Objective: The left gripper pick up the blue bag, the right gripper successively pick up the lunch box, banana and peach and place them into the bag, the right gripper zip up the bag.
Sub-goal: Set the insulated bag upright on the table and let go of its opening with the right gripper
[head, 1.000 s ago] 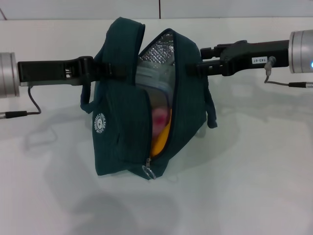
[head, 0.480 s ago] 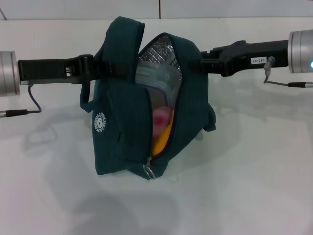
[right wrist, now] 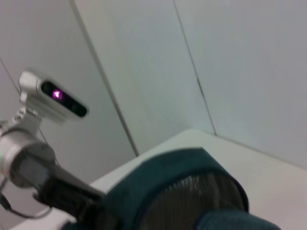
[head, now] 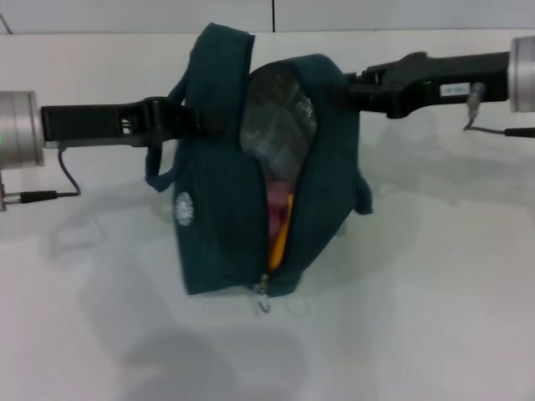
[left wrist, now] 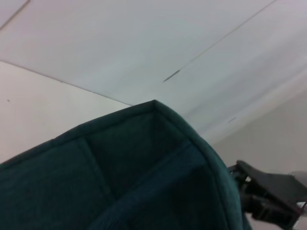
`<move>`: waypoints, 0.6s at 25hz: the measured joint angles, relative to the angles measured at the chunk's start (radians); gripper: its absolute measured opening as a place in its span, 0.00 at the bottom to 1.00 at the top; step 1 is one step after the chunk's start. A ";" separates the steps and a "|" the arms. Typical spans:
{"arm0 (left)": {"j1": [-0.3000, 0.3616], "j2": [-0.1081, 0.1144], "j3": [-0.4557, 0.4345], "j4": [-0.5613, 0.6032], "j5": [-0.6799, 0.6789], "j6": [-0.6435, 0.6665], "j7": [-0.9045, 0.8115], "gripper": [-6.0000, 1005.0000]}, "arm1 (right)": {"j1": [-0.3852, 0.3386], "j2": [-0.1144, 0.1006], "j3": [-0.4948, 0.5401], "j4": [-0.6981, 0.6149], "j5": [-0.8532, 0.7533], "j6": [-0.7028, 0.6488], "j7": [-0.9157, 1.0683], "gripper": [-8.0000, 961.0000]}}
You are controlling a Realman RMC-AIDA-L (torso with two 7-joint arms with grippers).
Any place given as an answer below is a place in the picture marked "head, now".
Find white partition board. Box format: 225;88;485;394
0;0;535;35

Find yellow banana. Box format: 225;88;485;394
267;194;297;271

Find pink egg-shaped toy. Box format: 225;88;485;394
267;179;294;243

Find dark teal insulated lunch bag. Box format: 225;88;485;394
144;23;375;317

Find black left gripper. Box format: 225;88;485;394
40;95;222;150

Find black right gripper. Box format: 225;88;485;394
332;50;512;120

